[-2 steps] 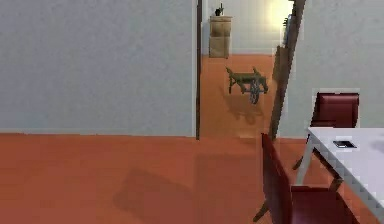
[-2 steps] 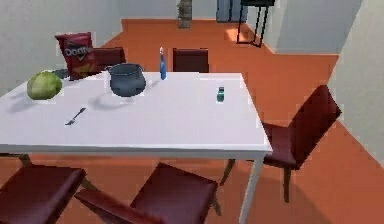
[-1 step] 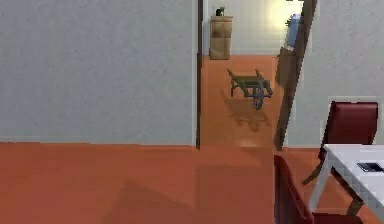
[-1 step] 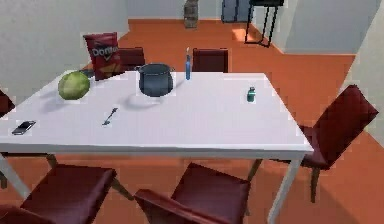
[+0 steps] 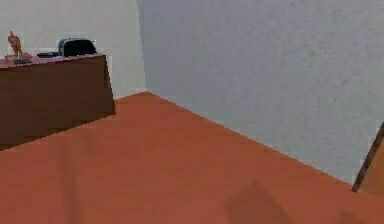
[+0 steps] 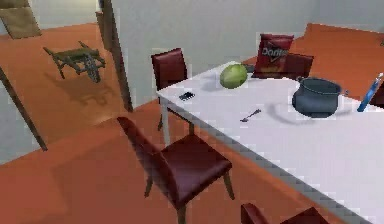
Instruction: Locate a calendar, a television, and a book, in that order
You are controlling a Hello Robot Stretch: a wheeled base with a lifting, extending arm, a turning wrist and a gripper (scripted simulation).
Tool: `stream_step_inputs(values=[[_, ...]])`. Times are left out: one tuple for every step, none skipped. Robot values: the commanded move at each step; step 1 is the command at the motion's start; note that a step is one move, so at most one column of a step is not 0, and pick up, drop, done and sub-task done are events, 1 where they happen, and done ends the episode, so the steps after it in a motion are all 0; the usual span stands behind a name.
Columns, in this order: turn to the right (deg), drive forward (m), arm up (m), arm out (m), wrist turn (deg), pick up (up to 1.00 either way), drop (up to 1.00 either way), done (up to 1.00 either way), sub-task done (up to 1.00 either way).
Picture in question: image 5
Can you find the black remote control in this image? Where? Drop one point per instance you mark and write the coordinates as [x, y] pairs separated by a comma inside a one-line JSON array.
[[22, 61]]

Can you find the small black flat device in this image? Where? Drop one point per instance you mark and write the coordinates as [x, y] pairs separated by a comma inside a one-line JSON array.
[[47, 54]]

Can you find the dark brown wooden cabinet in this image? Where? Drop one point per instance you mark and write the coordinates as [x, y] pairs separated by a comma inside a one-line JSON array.
[[53, 96]]

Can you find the orange figure statuette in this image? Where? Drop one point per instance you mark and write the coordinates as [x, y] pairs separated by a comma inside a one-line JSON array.
[[15, 45]]

